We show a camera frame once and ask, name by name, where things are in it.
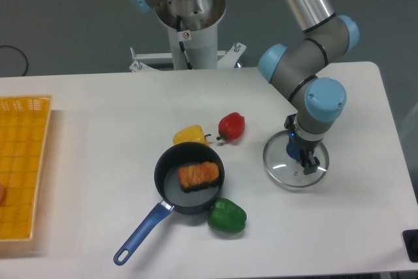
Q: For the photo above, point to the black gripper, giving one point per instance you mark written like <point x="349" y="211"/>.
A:
<point x="301" y="144"/>

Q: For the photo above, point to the dark blue saucepan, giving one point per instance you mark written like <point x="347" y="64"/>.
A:
<point x="174" y="198"/>

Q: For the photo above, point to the glass pot lid blue knob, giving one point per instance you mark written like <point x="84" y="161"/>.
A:
<point x="287" y="171"/>

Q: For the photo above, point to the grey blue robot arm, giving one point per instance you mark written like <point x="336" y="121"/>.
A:
<point x="293" y="72"/>

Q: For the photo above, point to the yellow plastic basket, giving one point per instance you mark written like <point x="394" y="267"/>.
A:
<point x="24" y="128"/>

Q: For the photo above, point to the red bell pepper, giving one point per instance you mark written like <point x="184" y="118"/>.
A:
<point x="231" y="127"/>

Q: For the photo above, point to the black device at table edge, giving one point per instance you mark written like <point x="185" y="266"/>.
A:
<point x="411" y="242"/>

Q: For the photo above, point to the toasted bread piece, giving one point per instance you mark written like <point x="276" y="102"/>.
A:
<point x="198" y="176"/>

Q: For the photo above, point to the green bell pepper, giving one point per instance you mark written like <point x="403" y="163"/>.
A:
<point x="227" y="216"/>

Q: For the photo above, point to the yellow bell pepper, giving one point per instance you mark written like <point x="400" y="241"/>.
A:
<point x="192" y="133"/>

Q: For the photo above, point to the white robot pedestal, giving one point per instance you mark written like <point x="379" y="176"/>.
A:
<point x="192" y="30"/>

